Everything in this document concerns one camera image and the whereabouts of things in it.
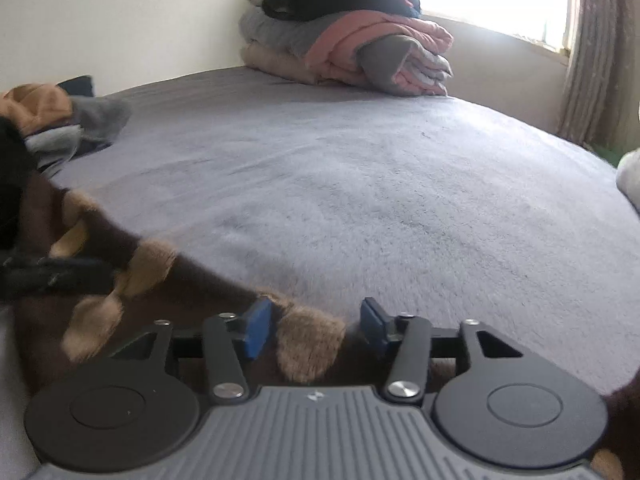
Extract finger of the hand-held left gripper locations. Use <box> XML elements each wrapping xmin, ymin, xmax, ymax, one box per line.
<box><xmin>0</xmin><ymin>255</ymin><xmax>118</xmax><ymax>305</ymax></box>

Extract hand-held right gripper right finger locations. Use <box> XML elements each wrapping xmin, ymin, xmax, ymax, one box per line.
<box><xmin>360</xmin><ymin>297</ymin><xmax>526</xmax><ymax>403</ymax></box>

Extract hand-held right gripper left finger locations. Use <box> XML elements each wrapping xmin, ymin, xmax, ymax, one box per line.
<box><xmin>107</xmin><ymin>297</ymin><xmax>275</xmax><ymax>406</ymax></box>

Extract brown fleece garment tan patches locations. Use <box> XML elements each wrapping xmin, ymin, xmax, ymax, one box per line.
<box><xmin>10</xmin><ymin>172</ymin><xmax>640</xmax><ymax>480</ymax></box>

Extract tan garment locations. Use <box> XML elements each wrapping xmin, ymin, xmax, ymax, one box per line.
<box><xmin>0</xmin><ymin>84</ymin><xmax>76</xmax><ymax>136</ymax></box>

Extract grey garment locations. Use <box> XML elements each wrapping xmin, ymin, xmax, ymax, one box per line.
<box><xmin>25</xmin><ymin>95</ymin><xmax>133</xmax><ymax>176</ymax></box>

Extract dark blue cloth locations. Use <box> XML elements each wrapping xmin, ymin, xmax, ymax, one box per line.
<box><xmin>56</xmin><ymin>75</ymin><xmax>96</xmax><ymax>98</ymax></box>

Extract grey bed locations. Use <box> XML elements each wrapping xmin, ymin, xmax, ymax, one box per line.
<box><xmin>0</xmin><ymin>65</ymin><xmax>640</xmax><ymax>480</ymax></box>

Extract beige folded blanket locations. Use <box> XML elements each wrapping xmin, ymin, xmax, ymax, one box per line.
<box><xmin>241</xmin><ymin>45</ymin><xmax>326</xmax><ymax>85</ymax></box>

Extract pink folded quilt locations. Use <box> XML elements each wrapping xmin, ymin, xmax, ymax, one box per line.
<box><xmin>306</xmin><ymin>10</ymin><xmax>455</xmax><ymax>97</ymax></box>

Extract green cloth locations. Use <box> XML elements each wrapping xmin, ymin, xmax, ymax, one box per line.
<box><xmin>590</xmin><ymin>142</ymin><xmax>626</xmax><ymax>166</ymax></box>

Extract grey folded blanket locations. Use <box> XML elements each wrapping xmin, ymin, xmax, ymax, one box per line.
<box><xmin>239</xmin><ymin>7</ymin><xmax>346</xmax><ymax>56</ymax></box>

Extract patterned curtain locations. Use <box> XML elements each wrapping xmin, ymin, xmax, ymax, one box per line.
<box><xmin>557</xmin><ymin>0</ymin><xmax>640</xmax><ymax>148</ymax></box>

